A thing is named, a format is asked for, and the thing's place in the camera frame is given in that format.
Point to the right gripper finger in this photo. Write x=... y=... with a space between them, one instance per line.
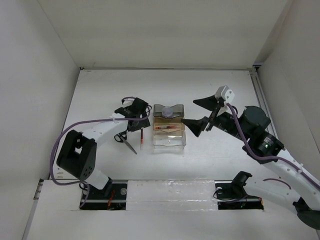
x=210 y=103
x=196 y=126

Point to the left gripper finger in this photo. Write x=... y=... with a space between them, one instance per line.
x=143 y=123
x=133 y=127

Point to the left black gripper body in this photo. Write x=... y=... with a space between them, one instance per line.
x=143 y=117

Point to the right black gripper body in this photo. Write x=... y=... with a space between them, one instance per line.
x=225 y=122

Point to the red pen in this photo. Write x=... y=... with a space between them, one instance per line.
x=164 y=127
x=141 y=139

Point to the small clear clip jar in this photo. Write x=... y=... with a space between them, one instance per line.
x=167 y=112

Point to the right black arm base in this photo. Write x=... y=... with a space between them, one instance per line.
x=230 y=194

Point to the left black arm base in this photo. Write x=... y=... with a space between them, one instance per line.
x=114 y=199

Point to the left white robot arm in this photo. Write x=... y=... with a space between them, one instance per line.
x=78 y=152

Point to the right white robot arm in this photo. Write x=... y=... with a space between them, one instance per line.
x=302 y=197

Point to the clear plastic tray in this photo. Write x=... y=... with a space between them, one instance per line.
x=175 y=139

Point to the grey smoked plastic tray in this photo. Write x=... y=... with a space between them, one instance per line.
x=178 y=110

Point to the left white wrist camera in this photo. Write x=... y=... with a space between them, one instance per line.
x=127 y=100

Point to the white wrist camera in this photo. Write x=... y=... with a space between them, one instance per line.
x=127 y=100
x=225 y=96

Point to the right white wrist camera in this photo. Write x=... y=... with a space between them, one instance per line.
x=225 y=96

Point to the black handled scissors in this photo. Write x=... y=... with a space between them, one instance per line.
x=122 y=137

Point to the aluminium rail right side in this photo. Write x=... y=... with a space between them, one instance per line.
x=262 y=102

